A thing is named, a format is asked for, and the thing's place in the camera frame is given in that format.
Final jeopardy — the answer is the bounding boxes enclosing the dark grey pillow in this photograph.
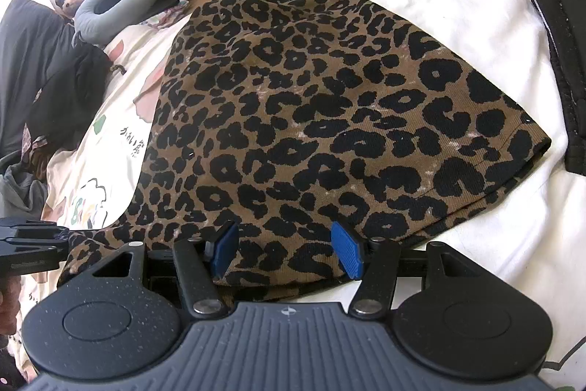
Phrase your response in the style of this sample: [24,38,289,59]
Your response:
[0,0,81,149]

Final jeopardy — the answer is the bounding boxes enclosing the loose black garment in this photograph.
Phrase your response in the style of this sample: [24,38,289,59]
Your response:
[25,45,111,154]

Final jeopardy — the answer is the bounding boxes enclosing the cream bear print blanket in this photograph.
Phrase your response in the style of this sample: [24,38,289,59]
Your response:
[18,0,586,373]

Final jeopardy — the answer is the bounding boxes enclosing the grey neck pillow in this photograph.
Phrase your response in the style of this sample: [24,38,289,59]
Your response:
[73,0,159,48]

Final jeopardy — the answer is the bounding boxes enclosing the small floral cloth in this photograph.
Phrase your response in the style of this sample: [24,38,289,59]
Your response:
[140,0,189,27]

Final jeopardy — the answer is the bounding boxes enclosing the leopard print skirt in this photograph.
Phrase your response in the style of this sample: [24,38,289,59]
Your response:
[57,0,553,287]

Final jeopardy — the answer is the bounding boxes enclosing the brown cloth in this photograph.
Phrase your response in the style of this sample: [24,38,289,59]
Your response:
[21,134,53,183]

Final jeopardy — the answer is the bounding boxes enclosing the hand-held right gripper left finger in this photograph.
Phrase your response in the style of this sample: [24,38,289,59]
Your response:
[90,220,240,319]

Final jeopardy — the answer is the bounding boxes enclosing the grey blue cloth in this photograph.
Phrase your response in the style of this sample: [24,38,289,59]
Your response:
[0,153,49,221]

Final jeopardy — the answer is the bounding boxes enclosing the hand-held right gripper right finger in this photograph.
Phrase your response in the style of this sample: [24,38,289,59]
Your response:
[330,220,483,320]

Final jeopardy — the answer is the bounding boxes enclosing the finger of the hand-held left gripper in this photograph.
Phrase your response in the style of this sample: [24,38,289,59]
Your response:
[0,217,74,257]

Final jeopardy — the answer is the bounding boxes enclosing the folded black clothes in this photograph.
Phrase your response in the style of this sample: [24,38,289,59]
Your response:
[530,0,586,177]

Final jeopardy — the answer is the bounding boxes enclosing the brown teddy bear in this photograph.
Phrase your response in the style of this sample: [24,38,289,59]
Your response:
[54,0,88,24]

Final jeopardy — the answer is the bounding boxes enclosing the person's left hand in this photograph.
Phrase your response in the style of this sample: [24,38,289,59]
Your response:
[0,279,23,334]

